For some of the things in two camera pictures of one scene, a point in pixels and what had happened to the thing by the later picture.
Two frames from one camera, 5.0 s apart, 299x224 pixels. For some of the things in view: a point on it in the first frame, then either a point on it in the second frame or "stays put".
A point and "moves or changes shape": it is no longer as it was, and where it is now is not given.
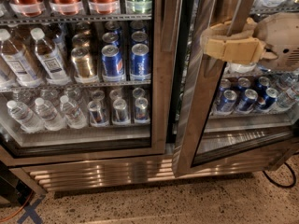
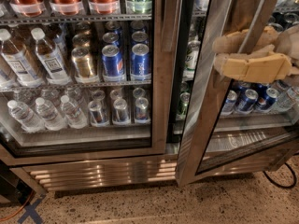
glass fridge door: [233, 120] moves or changes shape
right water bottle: [74, 117] stays put
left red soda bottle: [24, 0] stays put
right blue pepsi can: [140, 63] stays put
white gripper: [281, 41] -> [289, 44]
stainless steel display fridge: [114, 86] stays put
